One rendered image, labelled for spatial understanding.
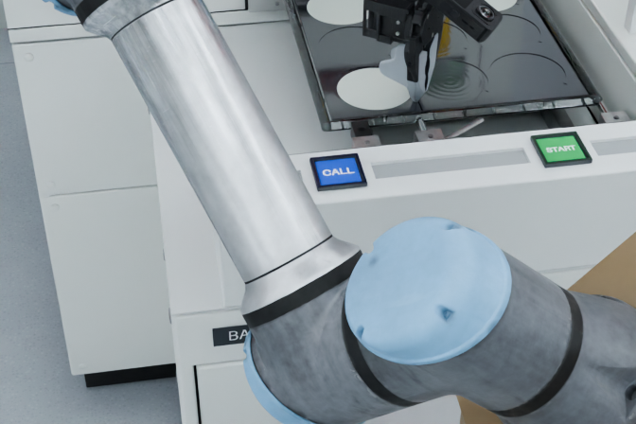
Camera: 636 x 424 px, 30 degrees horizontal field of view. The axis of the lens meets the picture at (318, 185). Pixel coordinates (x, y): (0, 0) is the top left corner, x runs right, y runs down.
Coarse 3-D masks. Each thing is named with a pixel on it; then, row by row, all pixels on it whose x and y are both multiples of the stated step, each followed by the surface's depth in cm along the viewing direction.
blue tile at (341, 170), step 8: (328, 160) 134; (336, 160) 134; (344, 160) 134; (352, 160) 134; (320, 168) 133; (328, 168) 133; (336, 168) 133; (344, 168) 133; (352, 168) 133; (320, 176) 132; (328, 176) 132; (336, 176) 132; (344, 176) 132; (352, 176) 132; (360, 176) 132; (320, 184) 131; (328, 184) 131
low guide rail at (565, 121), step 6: (540, 114) 167; (546, 114) 164; (552, 114) 162; (558, 114) 162; (564, 114) 162; (546, 120) 164; (552, 120) 162; (558, 120) 160; (564, 120) 160; (570, 120) 160; (552, 126) 162; (558, 126) 160; (564, 126) 159; (570, 126) 159
